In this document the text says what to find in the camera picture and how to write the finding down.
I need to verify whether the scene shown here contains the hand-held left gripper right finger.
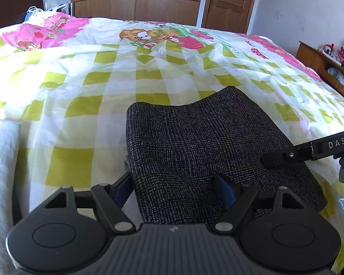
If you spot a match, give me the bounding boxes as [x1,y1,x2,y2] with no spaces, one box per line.
[211,173,305,234]

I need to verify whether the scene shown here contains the wooden media cabinet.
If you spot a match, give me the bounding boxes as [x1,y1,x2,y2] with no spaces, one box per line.
[296,41,344,99]

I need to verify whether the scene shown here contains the checked floral bedsheet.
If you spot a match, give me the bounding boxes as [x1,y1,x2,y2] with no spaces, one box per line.
[0,16,344,272]

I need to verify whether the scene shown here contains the white blanket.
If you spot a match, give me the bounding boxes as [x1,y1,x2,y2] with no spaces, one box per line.
[0,119,21,235]

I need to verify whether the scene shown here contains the dark grey pants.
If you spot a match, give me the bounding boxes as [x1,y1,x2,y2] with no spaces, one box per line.
[125,86,328,226]

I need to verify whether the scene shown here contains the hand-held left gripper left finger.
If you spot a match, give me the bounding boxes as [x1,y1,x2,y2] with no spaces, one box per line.
[43,172,136,233]

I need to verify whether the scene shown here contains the white bags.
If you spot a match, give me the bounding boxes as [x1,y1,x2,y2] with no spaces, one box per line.
[25,3,73,26]

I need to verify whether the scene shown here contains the wooden door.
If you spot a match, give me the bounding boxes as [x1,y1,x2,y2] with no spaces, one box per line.
[201,0,260,34]

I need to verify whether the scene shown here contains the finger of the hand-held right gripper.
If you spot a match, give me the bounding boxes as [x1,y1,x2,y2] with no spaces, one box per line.
[260,146,313,169]

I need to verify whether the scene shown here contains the pink plush toys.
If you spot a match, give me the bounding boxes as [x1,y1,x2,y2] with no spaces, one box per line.
[323,37,344,67]

